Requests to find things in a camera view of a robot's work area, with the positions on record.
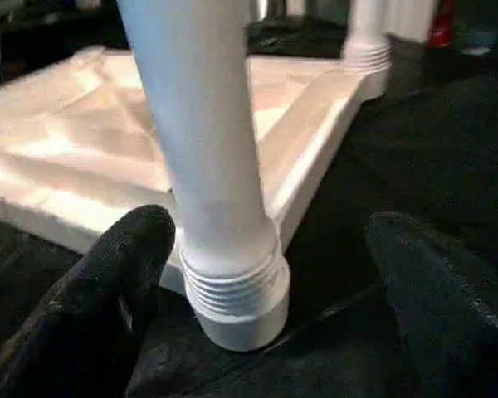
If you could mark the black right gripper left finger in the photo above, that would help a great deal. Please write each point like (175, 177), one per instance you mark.
(87, 311)

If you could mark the black mat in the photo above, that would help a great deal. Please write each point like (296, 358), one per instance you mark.
(419, 145)

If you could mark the red package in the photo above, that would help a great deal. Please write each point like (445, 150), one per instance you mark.
(441, 25)

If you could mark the white plastic table top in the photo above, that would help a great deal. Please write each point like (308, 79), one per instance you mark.
(87, 124)

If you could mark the white plastic table leg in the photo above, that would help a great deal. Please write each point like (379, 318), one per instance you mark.
(369, 25)
(199, 124)

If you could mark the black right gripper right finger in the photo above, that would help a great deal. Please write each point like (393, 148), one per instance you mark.
(448, 323)

